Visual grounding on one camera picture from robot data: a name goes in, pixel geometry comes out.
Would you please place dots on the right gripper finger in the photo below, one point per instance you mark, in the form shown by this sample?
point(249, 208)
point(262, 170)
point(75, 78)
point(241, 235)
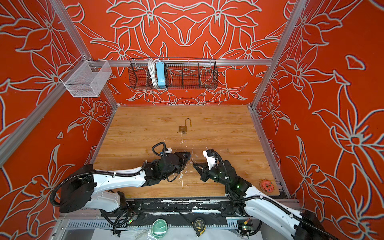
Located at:
point(200, 165)
point(202, 171)

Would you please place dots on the white mesh basket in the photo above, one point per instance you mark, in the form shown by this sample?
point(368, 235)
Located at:
point(87, 79)

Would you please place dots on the red round object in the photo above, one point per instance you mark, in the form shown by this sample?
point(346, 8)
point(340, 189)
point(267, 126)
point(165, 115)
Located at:
point(267, 186)

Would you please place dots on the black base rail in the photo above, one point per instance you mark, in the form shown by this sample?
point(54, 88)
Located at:
point(216, 205)

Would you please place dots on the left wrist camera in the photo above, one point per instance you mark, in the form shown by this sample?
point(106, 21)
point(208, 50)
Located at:
point(168, 151)

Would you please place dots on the black wire basket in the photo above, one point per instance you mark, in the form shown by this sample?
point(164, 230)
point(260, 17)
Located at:
point(181, 74)

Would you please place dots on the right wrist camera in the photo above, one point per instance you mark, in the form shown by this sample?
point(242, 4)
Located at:
point(210, 157)

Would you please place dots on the light blue box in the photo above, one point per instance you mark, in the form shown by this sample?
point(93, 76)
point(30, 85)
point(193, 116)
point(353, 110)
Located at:
point(160, 66)

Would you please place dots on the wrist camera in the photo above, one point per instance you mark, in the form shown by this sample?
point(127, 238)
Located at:
point(168, 151)
point(210, 157)

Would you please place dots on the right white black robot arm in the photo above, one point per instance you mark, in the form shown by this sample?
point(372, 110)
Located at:
point(290, 223)

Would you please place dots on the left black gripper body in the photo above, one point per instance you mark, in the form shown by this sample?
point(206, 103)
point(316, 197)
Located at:
point(180, 165)

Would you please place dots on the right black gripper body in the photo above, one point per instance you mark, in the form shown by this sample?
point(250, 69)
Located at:
point(215, 175)

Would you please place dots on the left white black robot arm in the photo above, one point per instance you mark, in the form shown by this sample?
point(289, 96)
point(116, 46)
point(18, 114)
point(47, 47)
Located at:
point(88, 188)

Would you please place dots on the brass padlock long shackle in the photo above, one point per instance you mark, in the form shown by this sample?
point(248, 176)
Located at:
point(184, 128)

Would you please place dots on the black yellow tape measure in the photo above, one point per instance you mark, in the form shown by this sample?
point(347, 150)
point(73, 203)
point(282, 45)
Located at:
point(199, 226)

